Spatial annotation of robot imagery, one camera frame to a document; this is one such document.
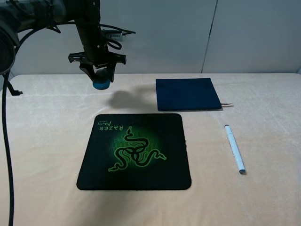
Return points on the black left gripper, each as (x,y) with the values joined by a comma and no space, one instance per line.
(95,52)

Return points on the blue and grey computer mouse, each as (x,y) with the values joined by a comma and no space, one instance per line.
(101,80)

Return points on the white marker pen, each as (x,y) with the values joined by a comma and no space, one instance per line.
(235,150)

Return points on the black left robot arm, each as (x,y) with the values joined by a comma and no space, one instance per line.
(17,16)

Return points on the black green snake mouse pad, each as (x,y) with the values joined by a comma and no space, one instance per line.
(135,152)

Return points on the dark blue notebook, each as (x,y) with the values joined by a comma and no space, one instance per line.
(187,95)

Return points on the beige table cloth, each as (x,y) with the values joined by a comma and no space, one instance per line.
(50,123)

